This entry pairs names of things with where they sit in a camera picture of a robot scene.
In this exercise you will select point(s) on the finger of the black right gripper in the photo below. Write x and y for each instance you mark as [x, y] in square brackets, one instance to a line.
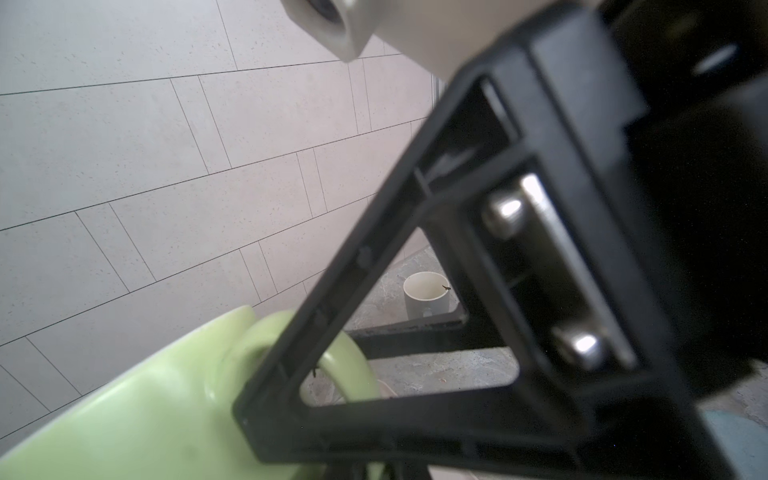
[414, 333]
[462, 154]

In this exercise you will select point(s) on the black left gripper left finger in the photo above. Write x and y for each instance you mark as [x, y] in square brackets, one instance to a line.
[345, 471]

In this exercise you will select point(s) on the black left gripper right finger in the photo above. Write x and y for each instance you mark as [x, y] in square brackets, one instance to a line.
[409, 470]

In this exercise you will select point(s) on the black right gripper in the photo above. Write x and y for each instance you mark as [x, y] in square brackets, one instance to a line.
[601, 201]

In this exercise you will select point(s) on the grey mug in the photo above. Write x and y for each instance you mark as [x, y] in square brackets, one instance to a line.
[426, 294]

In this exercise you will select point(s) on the light green mug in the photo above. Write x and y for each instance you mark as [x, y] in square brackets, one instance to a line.
[168, 417]

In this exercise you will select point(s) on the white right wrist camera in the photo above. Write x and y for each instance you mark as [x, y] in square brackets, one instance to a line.
[439, 35]

